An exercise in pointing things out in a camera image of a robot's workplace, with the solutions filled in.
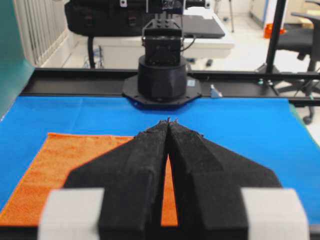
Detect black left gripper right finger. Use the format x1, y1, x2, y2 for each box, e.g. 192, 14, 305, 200
168, 122, 311, 240

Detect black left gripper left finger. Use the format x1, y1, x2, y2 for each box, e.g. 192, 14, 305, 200
37, 120, 168, 240

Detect orange towel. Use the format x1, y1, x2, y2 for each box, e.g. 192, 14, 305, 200
0, 132, 179, 228

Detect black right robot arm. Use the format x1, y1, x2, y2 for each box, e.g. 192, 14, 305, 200
119, 0, 310, 240

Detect blue table cloth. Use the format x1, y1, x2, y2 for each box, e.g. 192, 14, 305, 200
0, 96, 320, 224

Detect orange floor object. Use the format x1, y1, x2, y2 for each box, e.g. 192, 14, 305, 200
263, 23, 286, 39

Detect black office chair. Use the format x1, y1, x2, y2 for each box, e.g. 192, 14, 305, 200
254, 0, 320, 125

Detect black bag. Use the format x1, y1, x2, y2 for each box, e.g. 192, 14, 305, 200
64, 0, 155, 37

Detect black table frame rail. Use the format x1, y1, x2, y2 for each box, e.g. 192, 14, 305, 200
21, 68, 320, 108

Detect black vertical frame post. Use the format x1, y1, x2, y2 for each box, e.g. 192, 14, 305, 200
265, 0, 287, 74

